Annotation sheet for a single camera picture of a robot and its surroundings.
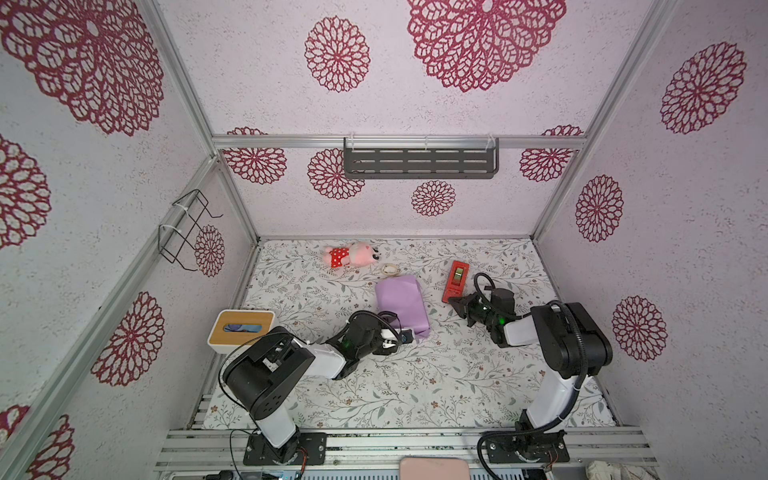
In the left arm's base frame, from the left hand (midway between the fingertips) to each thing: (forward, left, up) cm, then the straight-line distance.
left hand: (391, 326), depth 92 cm
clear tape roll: (+25, -1, -3) cm, 25 cm away
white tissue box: (0, +49, 0) cm, 49 cm away
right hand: (+9, -18, +3) cm, 21 cm away
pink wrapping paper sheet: (+9, -4, +3) cm, 10 cm away
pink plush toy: (+26, +11, +4) cm, 28 cm away
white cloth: (-38, -48, 0) cm, 61 cm away
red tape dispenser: (+16, -23, +1) cm, 28 cm away
